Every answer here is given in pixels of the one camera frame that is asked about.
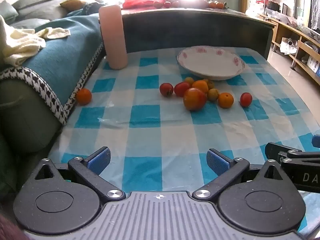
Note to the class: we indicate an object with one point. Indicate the teal cover with houndstooth trim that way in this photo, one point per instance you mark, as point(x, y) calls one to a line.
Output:
point(65, 55)

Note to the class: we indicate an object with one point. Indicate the blue white checkered tablecloth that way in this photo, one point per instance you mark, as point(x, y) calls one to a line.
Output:
point(150, 135)

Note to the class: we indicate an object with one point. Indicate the white floral plate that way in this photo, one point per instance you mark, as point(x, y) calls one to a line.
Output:
point(212, 62)

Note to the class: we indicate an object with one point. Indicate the small yellow-brown round fruit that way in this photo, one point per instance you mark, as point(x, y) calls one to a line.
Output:
point(213, 94)
point(210, 83)
point(189, 80)

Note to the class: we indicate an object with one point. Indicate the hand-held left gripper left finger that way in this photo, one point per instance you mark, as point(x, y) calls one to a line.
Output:
point(98, 161)

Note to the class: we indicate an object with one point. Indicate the white printed box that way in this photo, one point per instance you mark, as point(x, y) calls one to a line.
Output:
point(313, 63)

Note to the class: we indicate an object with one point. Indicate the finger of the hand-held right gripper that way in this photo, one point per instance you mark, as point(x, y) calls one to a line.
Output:
point(317, 140)
point(275, 150)

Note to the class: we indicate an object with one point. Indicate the yellow cushion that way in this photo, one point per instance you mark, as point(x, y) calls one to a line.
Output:
point(72, 3)

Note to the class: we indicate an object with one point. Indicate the small cream cloth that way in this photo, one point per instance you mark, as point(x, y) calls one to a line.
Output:
point(53, 32)

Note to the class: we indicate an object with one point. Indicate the dark patterned cushion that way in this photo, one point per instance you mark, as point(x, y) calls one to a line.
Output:
point(92, 7)

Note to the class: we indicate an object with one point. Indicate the heap of tomatoes and mandarins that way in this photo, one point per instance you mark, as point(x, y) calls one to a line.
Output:
point(167, 4)

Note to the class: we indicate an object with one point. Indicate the person's maroon garment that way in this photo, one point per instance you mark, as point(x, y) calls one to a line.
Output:
point(5, 227)

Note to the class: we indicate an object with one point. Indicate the white lace cloth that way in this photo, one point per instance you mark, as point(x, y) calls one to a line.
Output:
point(315, 7)

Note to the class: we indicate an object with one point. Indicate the large orange-red tomato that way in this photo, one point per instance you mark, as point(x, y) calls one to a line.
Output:
point(194, 99)

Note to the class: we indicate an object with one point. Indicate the small red tomato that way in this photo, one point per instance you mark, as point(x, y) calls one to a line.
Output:
point(166, 89)
point(181, 89)
point(246, 99)

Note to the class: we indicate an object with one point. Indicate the pink ribbed cylinder vase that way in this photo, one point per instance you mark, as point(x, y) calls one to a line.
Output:
point(113, 37)

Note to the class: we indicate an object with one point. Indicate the orange mandarin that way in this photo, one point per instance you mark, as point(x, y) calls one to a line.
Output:
point(200, 86)
point(225, 100)
point(83, 96)

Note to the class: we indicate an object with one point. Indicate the grey-green leather sofa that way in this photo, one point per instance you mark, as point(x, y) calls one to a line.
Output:
point(25, 120)

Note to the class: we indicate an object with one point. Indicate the wooden television stand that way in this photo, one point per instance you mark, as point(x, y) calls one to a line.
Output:
point(280, 30)

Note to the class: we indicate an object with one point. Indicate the dark glass-top coffee table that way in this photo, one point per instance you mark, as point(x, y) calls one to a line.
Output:
point(190, 30)

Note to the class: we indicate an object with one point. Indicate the white crumpled bag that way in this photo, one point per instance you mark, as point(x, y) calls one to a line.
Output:
point(287, 45)

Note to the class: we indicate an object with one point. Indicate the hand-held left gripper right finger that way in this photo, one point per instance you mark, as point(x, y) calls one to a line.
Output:
point(217, 162)

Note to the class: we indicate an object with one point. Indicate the large cream cloth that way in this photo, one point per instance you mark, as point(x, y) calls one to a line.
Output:
point(18, 45)

